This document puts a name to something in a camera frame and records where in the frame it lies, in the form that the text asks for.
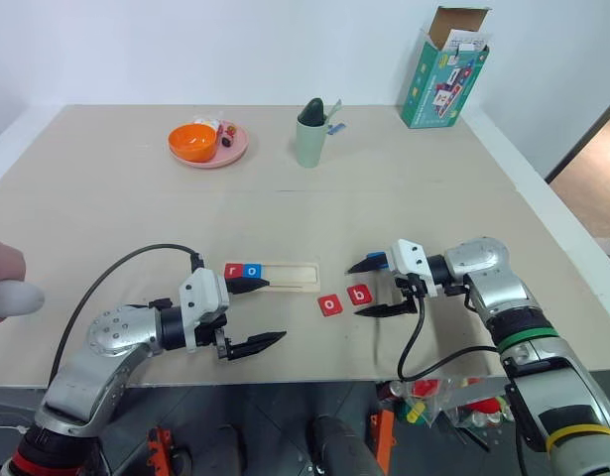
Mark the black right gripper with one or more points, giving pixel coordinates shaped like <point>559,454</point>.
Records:
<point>412,290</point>

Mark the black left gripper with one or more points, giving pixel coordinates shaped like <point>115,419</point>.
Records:
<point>210,333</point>

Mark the white rounded object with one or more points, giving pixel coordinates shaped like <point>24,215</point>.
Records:
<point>12,300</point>

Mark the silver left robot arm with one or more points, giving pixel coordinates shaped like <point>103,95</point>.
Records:
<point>111,339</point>

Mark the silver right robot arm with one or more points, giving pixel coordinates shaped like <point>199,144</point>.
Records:
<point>503,297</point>

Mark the red letter b block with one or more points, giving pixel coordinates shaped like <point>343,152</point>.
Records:
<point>360,295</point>

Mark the blue letter o block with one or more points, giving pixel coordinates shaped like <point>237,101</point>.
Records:
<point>252,271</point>

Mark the red letter o block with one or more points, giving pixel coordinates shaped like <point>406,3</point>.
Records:
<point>330,306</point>

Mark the red letter r block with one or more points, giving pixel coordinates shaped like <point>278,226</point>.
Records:
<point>233,271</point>

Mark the long wooden tray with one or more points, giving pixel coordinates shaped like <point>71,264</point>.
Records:
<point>294,277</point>

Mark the person's bare hand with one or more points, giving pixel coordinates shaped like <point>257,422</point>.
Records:
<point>4,263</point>

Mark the clear bag of colourful toys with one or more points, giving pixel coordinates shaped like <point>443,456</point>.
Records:
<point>433,396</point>

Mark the dark rounded shape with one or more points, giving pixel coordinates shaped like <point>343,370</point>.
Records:
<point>215,451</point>
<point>344,446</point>

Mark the pale green cup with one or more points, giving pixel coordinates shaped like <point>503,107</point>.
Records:
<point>310,146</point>

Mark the pink round plate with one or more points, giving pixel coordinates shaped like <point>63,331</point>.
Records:
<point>235,151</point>

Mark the small blue flat piece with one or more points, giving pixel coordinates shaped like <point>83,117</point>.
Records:
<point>336,129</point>

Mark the small dark toy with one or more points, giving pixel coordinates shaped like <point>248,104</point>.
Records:
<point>226,142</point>

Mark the orange plastic bowl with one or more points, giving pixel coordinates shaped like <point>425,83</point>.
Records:
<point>191,141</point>

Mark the light green stick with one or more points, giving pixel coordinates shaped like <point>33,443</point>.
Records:
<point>333,110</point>

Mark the red slim toy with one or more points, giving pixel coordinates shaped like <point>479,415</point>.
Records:
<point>219,133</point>

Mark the dark green toy vegetable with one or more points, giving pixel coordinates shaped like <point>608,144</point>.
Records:
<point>313,111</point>

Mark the white yellow small toy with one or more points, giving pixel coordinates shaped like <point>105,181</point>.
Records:
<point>205,120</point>

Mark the green cardboard box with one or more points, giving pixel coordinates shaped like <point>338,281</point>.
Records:
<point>433,94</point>

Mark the brown wooden door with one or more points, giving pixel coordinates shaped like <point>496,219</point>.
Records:
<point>592,188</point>

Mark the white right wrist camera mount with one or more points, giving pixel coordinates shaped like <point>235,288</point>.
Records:
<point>408,260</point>

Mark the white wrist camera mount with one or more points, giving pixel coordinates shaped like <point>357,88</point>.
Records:
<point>205,292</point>
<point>408,260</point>

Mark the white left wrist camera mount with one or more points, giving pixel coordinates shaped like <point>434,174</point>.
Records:
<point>205,292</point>

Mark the orange black bracket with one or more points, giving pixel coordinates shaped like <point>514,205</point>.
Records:
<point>158,451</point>

